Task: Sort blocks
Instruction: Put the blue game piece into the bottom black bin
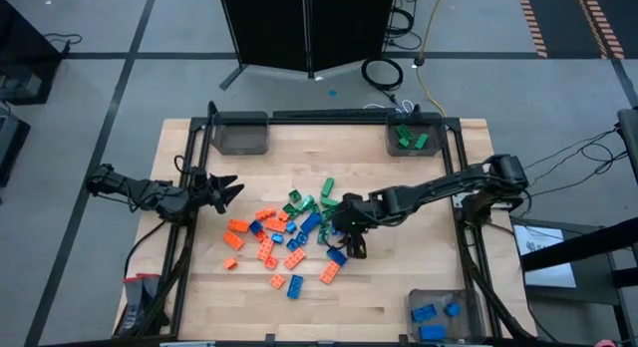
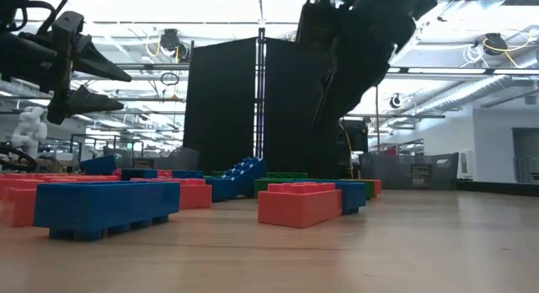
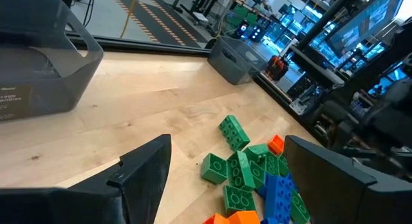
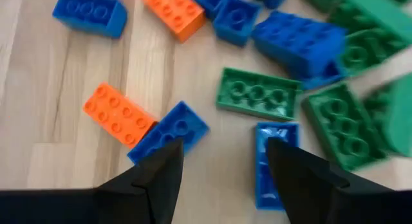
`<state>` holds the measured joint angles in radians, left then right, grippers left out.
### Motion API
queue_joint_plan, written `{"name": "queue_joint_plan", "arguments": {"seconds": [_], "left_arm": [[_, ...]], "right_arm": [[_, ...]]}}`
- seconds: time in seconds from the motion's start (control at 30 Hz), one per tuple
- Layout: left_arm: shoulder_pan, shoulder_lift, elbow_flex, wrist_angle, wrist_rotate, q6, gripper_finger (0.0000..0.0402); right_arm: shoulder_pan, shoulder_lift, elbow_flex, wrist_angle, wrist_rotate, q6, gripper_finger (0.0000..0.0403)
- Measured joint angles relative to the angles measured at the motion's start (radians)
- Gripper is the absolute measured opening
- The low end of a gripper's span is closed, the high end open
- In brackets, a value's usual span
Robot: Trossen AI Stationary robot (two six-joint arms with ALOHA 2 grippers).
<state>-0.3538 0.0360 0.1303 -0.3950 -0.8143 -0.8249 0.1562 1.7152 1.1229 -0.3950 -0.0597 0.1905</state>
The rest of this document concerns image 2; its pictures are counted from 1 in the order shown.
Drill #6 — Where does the small orange toy brick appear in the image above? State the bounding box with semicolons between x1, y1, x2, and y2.
0;178;45;228

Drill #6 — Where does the hanging black cable loop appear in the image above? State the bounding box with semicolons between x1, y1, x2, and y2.
159;71;180;87

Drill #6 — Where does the silver ventilation duct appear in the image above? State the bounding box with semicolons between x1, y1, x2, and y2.
414;73;539;117

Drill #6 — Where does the black aluminium table frame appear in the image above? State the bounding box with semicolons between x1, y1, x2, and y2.
456;178;539;198

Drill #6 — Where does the white robot figure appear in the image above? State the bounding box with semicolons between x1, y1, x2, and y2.
11;106;49;160

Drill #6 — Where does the black folding screen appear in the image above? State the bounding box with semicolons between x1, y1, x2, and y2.
182;27;341;179

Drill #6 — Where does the white appliance box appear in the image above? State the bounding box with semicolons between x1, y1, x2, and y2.
457;148;475;181

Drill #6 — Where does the black curved hose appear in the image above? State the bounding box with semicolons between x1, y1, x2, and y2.
0;141;39;173

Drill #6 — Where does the yellow floor cable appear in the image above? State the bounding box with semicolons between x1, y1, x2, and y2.
343;126;355;179

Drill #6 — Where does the long blue toy brick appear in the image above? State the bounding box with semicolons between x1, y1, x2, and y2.
334;181;367;216
33;181;182;242
204;156;268;203

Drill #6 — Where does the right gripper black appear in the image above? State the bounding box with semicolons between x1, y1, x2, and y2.
296;0;418;179

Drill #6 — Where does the grey plastic bin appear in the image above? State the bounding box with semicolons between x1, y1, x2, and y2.
358;152;460;191
116;146;201;173

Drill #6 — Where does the black equipment cabinet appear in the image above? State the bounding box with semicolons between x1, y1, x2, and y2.
339;119;370;154

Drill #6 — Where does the small blue toy brick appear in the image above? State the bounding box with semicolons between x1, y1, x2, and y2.
120;168;159;182
171;169;205;180

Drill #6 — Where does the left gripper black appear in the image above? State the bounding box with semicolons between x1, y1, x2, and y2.
46;10;133;125

